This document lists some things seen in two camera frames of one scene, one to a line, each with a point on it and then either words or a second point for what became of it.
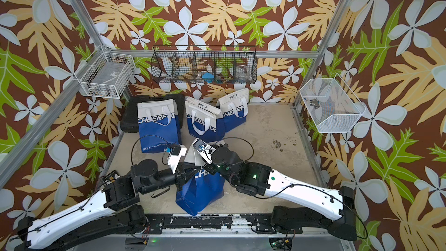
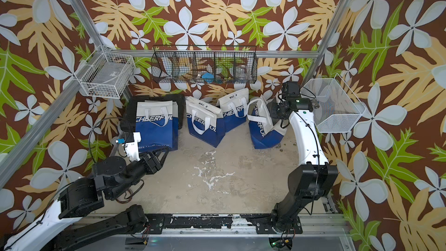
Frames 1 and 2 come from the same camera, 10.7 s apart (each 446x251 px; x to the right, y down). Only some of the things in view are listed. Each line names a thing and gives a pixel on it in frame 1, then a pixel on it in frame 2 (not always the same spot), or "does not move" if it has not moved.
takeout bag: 204,188 to 266,131
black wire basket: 205,64 does not move
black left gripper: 182,175 to 155,164
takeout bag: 234,108 does not move
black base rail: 259,223 does not move
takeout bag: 158,126 does not move
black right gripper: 209,168 to 273,113
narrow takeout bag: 204,121 does not move
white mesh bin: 333,107 does not move
